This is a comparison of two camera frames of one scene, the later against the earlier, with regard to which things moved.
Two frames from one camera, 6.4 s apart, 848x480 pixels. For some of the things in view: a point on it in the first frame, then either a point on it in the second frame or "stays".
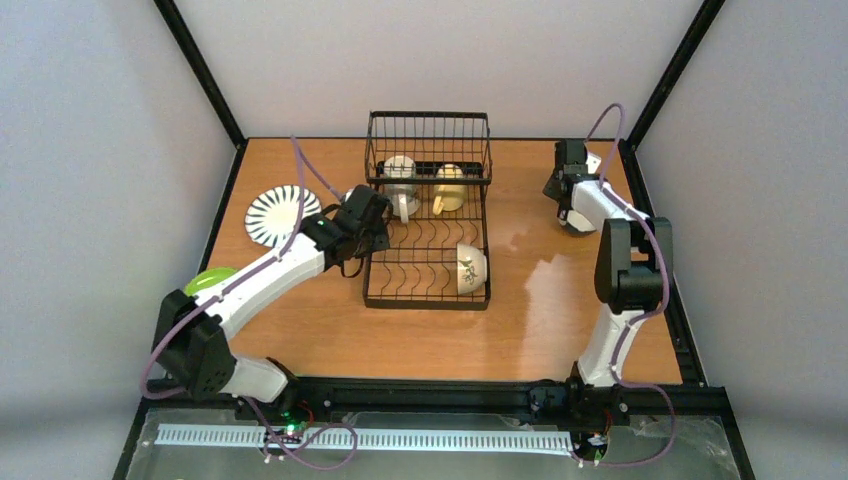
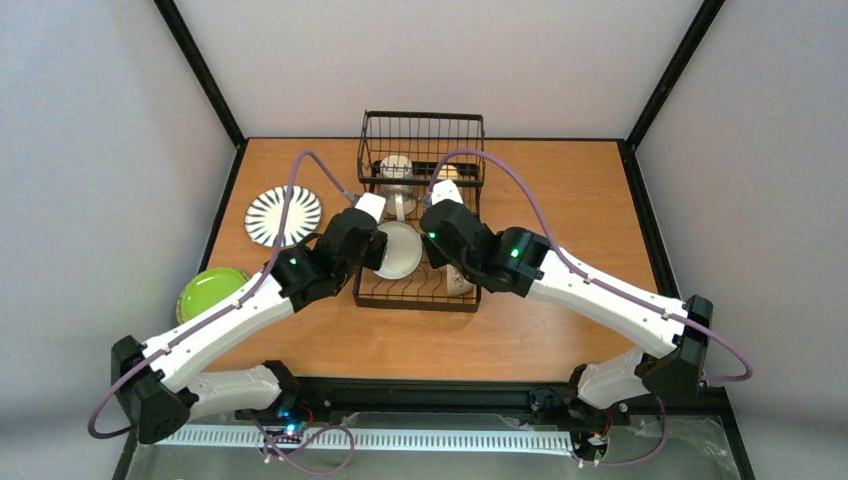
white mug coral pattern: (400, 186) stays
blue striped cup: (577, 224) → (404, 249)
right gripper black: (559, 183) → (436, 245)
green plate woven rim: (207, 277) stays
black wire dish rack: (435, 168) stays
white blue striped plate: (272, 215) stays
